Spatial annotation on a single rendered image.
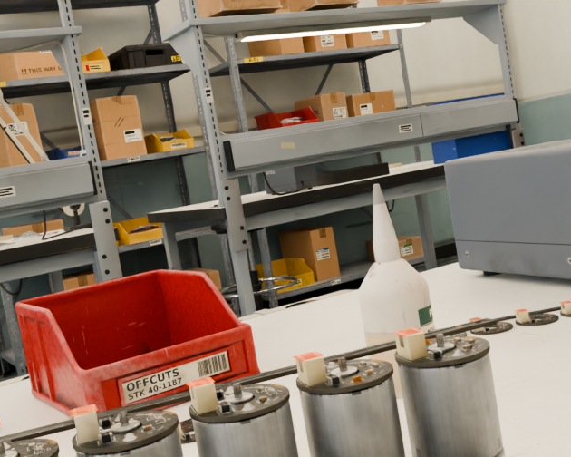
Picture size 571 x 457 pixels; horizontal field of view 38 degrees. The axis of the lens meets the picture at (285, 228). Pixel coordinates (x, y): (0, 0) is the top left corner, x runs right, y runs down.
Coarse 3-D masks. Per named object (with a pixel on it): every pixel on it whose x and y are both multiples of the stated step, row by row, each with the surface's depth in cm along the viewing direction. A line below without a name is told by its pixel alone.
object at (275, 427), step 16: (240, 400) 20; (288, 400) 20; (256, 416) 19; (272, 416) 19; (288, 416) 20; (208, 432) 19; (224, 432) 19; (240, 432) 19; (256, 432) 19; (272, 432) 19; (288, 432) 20; (208, 448) 19; (224, 448) 19; (240, 448) 19; (256, 448) 19; (272, 448) 19; (288, 448) 20
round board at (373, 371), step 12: (348, 360) 22; (360, 360) 22; (372, 360) 22; (360, 372) 21; (372, 372) 20; (384, 372) 20; (300, 384) 21; (324, 384) 20; (336, 384) 20; (348, 384) 20; (360, 384) 20; (372, 384) 20
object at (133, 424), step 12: (132, 420) 20; (120, 432) 19; (156, 444) 19; (168, 444) 19; (180, 444) 19; (84, 456) 18; (96, 456) 18; (108, 456) 18; (120, 456) 18; (132, 456) 18; (144, 456) 18; (156, 456) 18; (168, 456) 19; (180, 456) 19
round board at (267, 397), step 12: (252, 384) 21; (264, 384) 21; (276, 384) 21; (264, 396) 20; (276, 396) 20; (288, 396) 20; (192, 408) 20; (228, 408) 19; (240, 408) 19; (264, 408) 19; (276, 408) 19; (204, 420) 19; (216, 420) 19; (228, 420) 19
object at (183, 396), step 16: (480, 320) 24; (432, 336) 23; (352, 352) 23; (368, 352) 23; (288, 368) 22; (224, 384) 22; (160, 400) 21; (176, 400) 21; (112, 416) 21; (32, 432) 20; (48, 432) 20
